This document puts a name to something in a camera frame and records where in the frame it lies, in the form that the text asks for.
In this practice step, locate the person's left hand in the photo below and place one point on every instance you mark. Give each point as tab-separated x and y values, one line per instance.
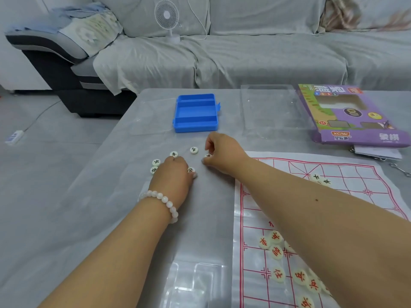
170	176

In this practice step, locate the person's right hand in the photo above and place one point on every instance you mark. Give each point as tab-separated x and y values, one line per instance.
226	155

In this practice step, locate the person's right thumb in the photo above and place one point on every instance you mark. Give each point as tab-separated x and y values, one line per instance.
207	160

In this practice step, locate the person's left thumb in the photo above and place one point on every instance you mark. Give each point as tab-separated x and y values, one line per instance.
193	175

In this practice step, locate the person's right forearm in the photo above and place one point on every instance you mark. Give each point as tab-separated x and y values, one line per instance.
324	227

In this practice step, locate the person's left forearm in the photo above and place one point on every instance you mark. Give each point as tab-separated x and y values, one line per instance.
118	253

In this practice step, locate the blue plastic storage box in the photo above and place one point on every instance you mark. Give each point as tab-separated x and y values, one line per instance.
196	113

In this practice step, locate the large clear plastic tray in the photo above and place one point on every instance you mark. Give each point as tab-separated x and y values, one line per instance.
273	109

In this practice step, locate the clear plastic insert tray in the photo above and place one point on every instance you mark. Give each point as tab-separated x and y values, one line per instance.
199	282

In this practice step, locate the cluster of red-print chess pieces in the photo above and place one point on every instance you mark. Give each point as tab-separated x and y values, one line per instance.
276	251

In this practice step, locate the grey sofa cover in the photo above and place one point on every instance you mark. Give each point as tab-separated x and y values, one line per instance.
257	57

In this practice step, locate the white red-lined chess board sheet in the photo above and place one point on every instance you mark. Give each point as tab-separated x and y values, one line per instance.
356	179

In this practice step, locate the white desk fan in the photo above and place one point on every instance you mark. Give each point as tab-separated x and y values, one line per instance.
167	15

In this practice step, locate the purple cardboard game box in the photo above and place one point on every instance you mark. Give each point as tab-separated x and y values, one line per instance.
369	135

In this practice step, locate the pale patterned pillow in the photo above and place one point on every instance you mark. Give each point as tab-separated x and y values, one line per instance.
93	32

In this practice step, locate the white power strip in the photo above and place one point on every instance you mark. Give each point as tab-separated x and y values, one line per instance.
14	137

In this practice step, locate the dark grey sofa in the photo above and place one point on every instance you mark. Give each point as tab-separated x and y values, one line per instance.
48	60

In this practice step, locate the blue clothes pile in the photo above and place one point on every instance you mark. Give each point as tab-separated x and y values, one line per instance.
64	15

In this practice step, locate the pink striped blanket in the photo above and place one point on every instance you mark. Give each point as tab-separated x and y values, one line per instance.
353	12

